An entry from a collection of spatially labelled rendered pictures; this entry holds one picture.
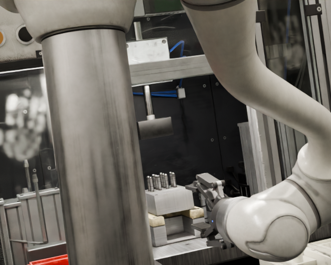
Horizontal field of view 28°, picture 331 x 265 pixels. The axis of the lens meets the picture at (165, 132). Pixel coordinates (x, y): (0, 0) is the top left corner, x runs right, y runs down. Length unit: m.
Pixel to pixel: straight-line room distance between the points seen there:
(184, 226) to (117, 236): 0.92
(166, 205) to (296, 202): 0.52
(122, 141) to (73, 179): 0.07
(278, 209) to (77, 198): 0.42
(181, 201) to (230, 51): 0.78
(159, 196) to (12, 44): 0.50
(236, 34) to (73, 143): 0.25
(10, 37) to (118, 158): 0.68
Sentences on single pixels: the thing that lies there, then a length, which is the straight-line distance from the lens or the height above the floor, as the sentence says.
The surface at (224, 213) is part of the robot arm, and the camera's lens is 1.20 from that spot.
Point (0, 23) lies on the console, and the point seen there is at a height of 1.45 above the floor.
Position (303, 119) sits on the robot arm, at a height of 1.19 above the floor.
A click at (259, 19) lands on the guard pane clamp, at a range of 1.54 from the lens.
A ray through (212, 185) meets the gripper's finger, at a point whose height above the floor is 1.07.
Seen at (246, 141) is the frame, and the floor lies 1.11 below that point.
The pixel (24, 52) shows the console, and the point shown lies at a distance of 1.37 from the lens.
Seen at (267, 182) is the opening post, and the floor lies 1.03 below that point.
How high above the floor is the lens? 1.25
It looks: 3 degrees down
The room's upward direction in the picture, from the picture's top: 8 degrees counter-clockwise
